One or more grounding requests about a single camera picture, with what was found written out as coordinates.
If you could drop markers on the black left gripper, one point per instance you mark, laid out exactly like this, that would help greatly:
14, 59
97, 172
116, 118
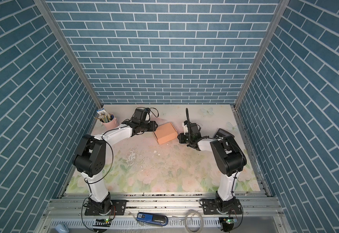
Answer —
152, 125

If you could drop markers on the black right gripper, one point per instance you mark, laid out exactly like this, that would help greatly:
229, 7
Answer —
181, 136

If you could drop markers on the pink paper box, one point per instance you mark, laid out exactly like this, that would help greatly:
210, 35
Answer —
165, 133

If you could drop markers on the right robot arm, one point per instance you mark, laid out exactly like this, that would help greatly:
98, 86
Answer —
229, 157

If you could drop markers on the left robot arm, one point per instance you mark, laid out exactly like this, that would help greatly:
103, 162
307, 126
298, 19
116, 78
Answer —
91, 152

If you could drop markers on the pink pen holder cup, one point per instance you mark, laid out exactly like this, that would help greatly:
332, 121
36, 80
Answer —
112, 124

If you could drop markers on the black Dexin desk calculator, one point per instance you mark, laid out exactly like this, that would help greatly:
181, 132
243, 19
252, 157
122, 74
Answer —
221, 133

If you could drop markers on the pens in cup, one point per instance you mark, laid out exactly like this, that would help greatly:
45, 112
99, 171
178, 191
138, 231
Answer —
104, 116

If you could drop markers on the blue handheld device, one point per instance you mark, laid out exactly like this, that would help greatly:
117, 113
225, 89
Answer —
155, 219

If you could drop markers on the right controller board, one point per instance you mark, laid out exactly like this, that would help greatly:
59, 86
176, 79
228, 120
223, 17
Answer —
227, 223

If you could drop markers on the controller board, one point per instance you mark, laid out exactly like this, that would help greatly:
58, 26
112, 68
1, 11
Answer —
227, 223
101, 225

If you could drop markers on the left controller board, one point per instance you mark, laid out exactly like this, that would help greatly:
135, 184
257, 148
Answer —
101, 225

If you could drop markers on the light blue object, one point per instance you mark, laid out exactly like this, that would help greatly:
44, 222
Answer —
62, 228

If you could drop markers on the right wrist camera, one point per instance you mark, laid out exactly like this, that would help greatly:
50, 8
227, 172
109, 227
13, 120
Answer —
185, 127

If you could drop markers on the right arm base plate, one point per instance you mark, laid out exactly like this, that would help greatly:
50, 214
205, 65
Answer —
217, 206

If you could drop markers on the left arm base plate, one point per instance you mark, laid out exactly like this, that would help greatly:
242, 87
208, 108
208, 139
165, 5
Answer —
106, 208

